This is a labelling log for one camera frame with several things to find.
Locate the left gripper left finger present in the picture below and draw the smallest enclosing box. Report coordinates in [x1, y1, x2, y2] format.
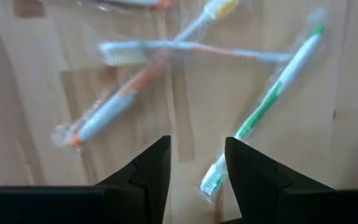
[0, 134, 172, 224]

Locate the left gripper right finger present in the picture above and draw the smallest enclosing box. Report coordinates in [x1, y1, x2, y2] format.
[224, 136, 358, 224]

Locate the green toothbrush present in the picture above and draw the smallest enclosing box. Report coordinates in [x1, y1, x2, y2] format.
[199, 12, 329, 203]

